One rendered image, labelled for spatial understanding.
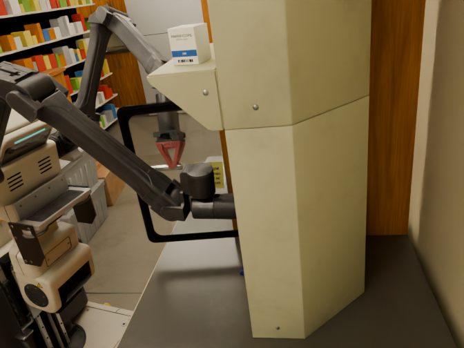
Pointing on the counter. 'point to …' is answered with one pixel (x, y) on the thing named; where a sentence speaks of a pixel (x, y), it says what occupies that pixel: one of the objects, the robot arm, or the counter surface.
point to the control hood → (192, 90)
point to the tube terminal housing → (296, 152)
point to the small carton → (189, 44)
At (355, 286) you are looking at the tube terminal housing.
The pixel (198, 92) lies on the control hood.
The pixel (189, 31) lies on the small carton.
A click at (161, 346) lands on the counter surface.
